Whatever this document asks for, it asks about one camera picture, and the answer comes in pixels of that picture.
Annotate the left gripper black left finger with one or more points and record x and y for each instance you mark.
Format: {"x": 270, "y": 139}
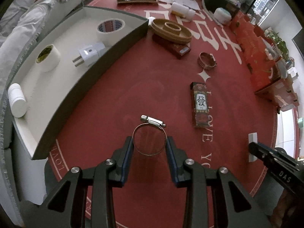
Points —
{"x": 65, "y": 207}

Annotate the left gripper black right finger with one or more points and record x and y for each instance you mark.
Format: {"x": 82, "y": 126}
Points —
{"x": 212, "y": 194}

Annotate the white rectangular block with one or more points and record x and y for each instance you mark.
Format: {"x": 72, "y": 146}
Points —
{"x": 252, "y": 139}

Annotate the white pill bottle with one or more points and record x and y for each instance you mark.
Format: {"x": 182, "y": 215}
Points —
{"x": 17, "y": 101}

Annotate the metal hose clamp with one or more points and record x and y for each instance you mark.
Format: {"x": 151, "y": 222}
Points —
{"x": 149, "y": 137}
{"x": 206, "y": 61}

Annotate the dark patterned mahjong box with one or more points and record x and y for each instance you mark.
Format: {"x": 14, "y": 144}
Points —
{"x": 200, "y": 108}

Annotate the white electrical plug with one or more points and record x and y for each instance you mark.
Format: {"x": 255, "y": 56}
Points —
{"x": 89, "y": 54}

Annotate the red cigarette box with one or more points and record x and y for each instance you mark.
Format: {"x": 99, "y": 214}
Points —
{"x": 179, "y": 51}

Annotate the brown tape spool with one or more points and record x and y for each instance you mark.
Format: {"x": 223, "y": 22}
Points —
{"x": 171, "y": 31}

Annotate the red cardboard gift box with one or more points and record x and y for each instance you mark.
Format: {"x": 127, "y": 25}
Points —
{"x": 268, "y": 73}

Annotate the red round table mat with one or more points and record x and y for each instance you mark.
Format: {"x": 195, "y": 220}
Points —
{"x": 149, "y": 80}

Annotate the green potted plant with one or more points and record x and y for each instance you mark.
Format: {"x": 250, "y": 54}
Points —
{"x": 280, "y": 44}

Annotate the white grey tray box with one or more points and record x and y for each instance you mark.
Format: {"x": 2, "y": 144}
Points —
{"x": 51, "y": 97}

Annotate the white teal round jar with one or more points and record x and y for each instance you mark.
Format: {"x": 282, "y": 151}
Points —
{"x": 223, "y": 16}

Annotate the black box on table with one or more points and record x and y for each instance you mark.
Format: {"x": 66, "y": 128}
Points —
{"x": 212, "y": 5}

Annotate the white bottle lying on table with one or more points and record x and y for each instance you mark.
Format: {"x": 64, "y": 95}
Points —
{"x": 182, "y": 11}

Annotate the grey sofa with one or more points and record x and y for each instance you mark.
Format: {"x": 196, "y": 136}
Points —
{"x": 23, "y": 24}

